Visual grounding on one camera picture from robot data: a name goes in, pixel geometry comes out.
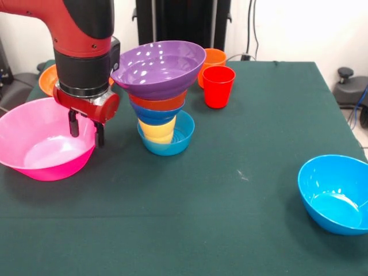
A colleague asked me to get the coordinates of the orange cup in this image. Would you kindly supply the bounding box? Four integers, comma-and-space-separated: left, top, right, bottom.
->
197, 48, 227, 89

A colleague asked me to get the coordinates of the large orange bowl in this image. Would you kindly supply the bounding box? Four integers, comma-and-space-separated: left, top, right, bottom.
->
39, 63, 115, 98

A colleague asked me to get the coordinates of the black hanging cable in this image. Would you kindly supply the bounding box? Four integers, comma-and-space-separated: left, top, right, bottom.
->
246, 0, 260, 62

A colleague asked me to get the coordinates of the red cup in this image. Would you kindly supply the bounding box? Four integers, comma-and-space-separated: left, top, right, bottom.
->
202, 66, 236, 109

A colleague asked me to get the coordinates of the large light blue bowl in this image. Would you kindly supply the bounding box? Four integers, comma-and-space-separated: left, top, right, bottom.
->
297, 154, 368, 236

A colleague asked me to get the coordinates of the small dark blue bowl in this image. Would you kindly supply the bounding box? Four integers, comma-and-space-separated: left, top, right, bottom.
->
131, 100, 185, 127

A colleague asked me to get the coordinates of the large pink bowl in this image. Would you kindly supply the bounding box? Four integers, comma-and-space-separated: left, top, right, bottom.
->
0, 97, 97, 182

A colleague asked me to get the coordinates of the blue cable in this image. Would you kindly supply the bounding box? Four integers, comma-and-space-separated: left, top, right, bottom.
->
347, 86, 368, 152

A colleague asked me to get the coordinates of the small orange bowl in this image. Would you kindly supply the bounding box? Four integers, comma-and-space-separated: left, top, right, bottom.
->
128, 89, 188, 112

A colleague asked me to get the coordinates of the small light blue bowl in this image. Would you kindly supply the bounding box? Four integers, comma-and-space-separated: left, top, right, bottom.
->
136, 110, 196, 156

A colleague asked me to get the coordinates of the yellow cup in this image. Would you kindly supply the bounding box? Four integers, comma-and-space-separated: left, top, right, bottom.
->
138, 116, 177, 144

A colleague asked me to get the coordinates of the dark green table cloth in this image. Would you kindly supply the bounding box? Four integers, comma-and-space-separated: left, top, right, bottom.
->
0, 59, 368, 276

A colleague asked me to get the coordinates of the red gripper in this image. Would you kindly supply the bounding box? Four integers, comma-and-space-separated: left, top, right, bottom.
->
52, 81, 121, 150

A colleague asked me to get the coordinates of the purple bowl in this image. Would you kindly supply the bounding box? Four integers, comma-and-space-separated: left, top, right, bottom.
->
110, 40, 207, 101

